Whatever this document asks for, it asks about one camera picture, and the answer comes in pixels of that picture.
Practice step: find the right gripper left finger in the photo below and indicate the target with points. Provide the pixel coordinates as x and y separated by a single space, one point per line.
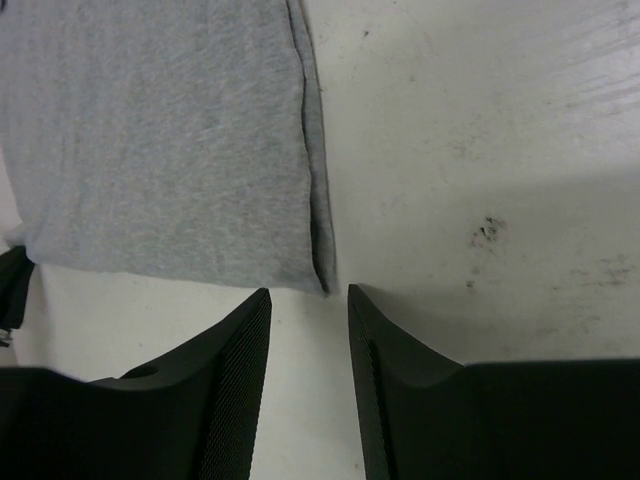
191 413

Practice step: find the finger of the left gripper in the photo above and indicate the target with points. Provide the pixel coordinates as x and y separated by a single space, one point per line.
16 272

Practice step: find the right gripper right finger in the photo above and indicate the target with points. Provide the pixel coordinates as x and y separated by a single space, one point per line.
424 416

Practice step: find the grey tank top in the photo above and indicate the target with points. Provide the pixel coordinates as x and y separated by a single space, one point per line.
174 139

